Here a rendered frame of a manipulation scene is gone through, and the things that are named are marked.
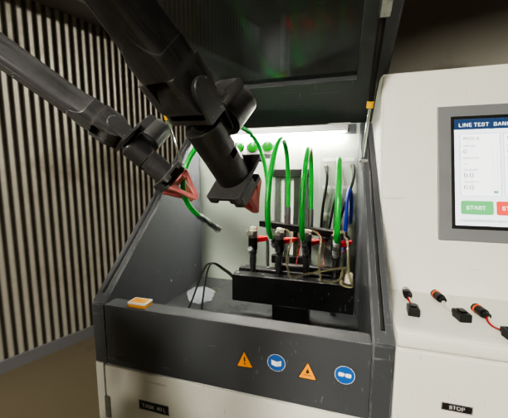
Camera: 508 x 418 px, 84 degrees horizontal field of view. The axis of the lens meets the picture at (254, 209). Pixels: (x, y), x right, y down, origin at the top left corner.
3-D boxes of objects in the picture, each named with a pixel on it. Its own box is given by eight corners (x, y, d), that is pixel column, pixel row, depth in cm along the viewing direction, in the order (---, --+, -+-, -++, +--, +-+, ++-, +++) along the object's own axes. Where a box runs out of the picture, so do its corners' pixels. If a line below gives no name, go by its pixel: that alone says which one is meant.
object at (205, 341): (108, 363, 72) (104, 303, 70) (120, 353, 77) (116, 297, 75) (368, 420, 56) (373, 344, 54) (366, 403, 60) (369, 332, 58)
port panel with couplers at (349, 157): (317, 234, 105) (319, 148, 101) (317, 232, 108) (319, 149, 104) (354, 236, 101) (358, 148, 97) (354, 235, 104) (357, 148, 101)
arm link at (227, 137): (174, 132, 41) (202, 131, 37) (200, 103, 44) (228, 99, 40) (198, 167, 45) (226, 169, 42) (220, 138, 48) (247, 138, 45)
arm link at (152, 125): (96, 136, 68) (103, 120, 62) (127, 109, 74) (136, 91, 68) (138, 170, 73) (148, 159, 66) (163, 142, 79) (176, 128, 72)
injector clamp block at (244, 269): (232, 322, 85) (232, 273, 83) (242, 307, 95) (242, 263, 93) (352, 340, 76) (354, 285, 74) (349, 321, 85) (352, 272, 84)
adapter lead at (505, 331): (527, 346, 48) (528, 334, 48) (512, 344, 49) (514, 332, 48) (480, 312, 60) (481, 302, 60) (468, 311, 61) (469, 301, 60)
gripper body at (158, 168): (173, 174, 78) (150, 155, 76) (185, 164, 70) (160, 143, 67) (158, 191, 75) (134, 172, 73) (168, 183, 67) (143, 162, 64)
